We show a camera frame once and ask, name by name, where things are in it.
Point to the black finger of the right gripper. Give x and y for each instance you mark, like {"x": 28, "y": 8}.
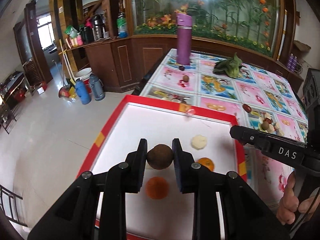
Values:
{"x": 281, "y": 149}

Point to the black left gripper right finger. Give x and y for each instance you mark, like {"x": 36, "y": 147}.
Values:
{"x": 194, "y": 178}

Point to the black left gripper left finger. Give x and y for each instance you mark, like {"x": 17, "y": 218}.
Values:
{"x": 125, "y": 177}

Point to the white peeled fruit piece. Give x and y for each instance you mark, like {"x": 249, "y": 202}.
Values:
{"x": 199, "y": 142}

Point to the brown round longan fruit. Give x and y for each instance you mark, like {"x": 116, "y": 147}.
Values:
{"x": 160, "y": 157}

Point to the brown longan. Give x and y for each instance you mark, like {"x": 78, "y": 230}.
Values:
{"x": 186, "y": 78}
{"x": 265, "y": 125}

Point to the red jujube date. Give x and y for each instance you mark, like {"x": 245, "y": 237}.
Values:
{"x": 268, "y": 120}
{"x": 247, "y": 108}

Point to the person's right hand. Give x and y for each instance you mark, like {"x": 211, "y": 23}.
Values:
{"x": 289, "y": 203}

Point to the red rimmed white tray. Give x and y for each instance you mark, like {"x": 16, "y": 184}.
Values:
{"x": 159, "y": 122}

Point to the colourful fruit pattern tablecloth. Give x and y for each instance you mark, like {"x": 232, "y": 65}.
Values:
{"x": 268, "y": 94}

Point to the purple spray bottles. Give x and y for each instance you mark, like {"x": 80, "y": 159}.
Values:
{"x": 292, "y": 62}

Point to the grey blue thermos jug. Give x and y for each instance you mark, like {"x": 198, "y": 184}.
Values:
{"x": 96, "y": 86}

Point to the brown longan on table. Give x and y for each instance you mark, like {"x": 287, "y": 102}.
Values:
{"x": 186, "y": 78}

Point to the green leafy vegetable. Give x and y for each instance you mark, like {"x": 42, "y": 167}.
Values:
{"x": 230, "y": 67}

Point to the white plastic basin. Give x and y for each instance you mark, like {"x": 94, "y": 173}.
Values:
{"x": 84, "y": 75}

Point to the brown wooden cabinet counter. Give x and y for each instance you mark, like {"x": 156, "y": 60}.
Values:
{"x": 121, "y": 63}

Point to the dark side table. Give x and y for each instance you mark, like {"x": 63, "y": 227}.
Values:
{"x": 14, "y": 89}

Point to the flower bamboo glass display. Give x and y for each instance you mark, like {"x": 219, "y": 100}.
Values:
{"x": 251, "y": 24}

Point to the black steel thermos flask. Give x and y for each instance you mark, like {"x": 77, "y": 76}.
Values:
{"x": 98, "y": 26}

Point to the clear blue water bottle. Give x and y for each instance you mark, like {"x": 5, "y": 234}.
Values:
{"x": 122, "y": 25}

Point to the purple thermos bottle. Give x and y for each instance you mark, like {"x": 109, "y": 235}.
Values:
{"x": 184, "y": 36}

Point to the broom with yellow handle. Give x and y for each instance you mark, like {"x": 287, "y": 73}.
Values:
{"x": 68, "y": 84}

